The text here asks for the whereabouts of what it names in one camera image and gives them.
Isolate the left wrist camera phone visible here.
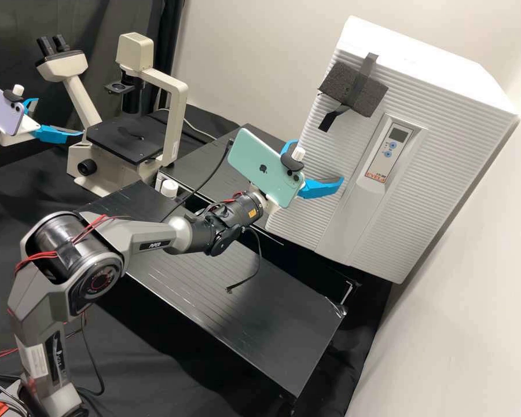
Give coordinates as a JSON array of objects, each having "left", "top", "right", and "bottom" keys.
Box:
[{"left": 0, "top": 77, "right": 27, "bottom": 136}]

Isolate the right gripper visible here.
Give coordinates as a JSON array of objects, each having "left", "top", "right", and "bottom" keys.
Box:
[{"left": 259, "top": 138, "right": 345, "bottom": 215}]

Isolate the black cable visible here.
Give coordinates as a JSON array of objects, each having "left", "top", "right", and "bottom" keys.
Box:
[
  {"left": 173, "top": 138, "right": 236, "bottom": 214},
  {"left": 225, "top": 225, "right": 264, "bottom": 294}
]

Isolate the cream microscope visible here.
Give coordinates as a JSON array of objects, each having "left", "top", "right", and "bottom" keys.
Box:
[{"left": 34, "top": 34, "right": 190, "bottom": 197}]

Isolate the right wrist camera phone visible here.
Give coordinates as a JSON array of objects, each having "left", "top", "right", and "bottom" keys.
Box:
[{"left": 226, "top": 126, "right": 307, "bottom": 209}]

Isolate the white incubator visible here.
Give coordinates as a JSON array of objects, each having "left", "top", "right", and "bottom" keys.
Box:
[{"left": 265, "top": 15, "right": 521, "bottom": 286}]

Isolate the wrist camera phone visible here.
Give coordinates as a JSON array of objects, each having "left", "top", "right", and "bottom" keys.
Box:
[
  {"left": 226, "top": 126, "right": 307, "bottom": 209},
  {"left": 0, "top": 77, "right": 27, "bottom": 136}
]

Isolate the black platform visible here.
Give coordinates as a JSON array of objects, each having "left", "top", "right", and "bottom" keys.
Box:
[
  {"left": 75, "top": 179, "right": 347, "bottom": 399},
  {"left": 156, "top": 123, "right": 392, "bottom": 308}
]

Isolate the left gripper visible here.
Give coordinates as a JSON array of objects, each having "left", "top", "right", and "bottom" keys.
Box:
[{"left": 0, "top": 97, "right": 84, "bottom": 147}]

